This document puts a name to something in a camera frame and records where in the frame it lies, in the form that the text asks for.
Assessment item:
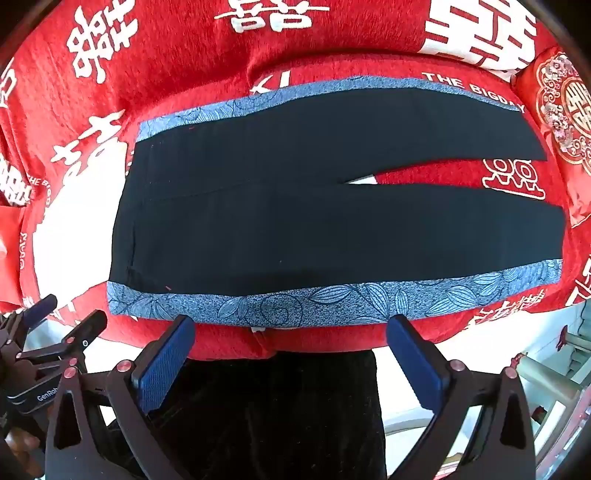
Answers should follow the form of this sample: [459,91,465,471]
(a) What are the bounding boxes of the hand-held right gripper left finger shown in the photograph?
[45,315,197,480]

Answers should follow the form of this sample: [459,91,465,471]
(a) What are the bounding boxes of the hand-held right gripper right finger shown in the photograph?
[386,315,537,480]

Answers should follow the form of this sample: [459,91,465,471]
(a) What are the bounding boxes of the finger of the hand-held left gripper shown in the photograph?
[18,294,59,328]
[16,309,108,366]

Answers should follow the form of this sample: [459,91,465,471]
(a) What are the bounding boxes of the black pants with blue trim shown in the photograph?
[106,75,565,329]

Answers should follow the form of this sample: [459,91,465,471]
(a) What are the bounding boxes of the person's left hand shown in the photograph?
[0,425,47,480]

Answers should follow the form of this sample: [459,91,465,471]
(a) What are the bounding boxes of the person's dark clothing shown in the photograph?
[105,351,389,480]

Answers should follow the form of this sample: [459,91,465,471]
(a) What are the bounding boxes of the red ornate cushion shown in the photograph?
[512,45,591,228]

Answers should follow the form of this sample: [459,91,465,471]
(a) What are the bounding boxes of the red printed blanket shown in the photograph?
[0,0,591,361]

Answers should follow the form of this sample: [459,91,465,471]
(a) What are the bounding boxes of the grey metal frame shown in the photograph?
[517,305,591,467]

